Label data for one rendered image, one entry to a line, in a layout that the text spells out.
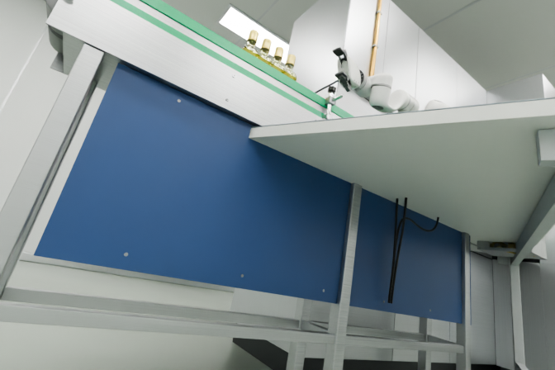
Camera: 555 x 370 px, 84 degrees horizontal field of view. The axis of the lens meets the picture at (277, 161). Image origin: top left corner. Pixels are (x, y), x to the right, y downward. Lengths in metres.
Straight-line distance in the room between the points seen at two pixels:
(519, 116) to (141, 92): 0.76
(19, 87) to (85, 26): 3.45
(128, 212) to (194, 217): 0.14
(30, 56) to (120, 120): 3.63
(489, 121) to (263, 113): 0.53
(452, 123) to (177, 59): 0.63
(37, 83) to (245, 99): 3.54
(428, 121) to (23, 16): 4.34
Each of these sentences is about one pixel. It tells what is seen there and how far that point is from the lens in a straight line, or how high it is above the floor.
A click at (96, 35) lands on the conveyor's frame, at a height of 0.78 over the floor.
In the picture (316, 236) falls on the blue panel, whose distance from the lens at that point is 0.96.
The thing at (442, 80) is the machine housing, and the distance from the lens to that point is 2.54.
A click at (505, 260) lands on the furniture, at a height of 0.67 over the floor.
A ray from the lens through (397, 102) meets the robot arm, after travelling 1.40.
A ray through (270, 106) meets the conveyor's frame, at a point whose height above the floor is 0.83.
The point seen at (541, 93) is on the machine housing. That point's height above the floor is 1.96.
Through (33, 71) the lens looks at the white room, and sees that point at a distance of 4.30.
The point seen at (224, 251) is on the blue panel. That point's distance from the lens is 0.80.
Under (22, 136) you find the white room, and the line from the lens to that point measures 4.09.
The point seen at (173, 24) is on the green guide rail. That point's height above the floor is 0.92.
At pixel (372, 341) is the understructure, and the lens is 1.17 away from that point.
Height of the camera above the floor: 0.39
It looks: 19 degrees up
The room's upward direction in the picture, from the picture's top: 12 degrees clockwise
